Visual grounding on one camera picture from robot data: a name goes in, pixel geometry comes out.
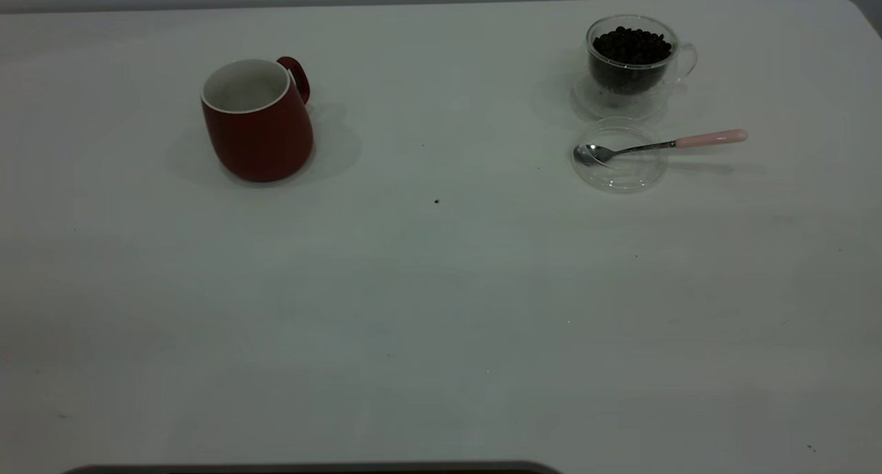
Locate clear glass saucer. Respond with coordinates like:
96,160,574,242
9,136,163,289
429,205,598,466
571,66,670,123

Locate metal spoon with pink handle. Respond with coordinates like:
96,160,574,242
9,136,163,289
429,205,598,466
574,129,749,168

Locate red ceramic mug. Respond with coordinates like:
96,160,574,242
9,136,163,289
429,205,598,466
201,56,315,183

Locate dark coffee beans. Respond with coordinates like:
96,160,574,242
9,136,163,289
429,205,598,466
591,25,673,94

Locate clear glass cup with handle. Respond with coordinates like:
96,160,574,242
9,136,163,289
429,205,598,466
586,14,698,97

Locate clear round glass lid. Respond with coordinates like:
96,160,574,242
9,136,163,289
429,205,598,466
571,116,669,194

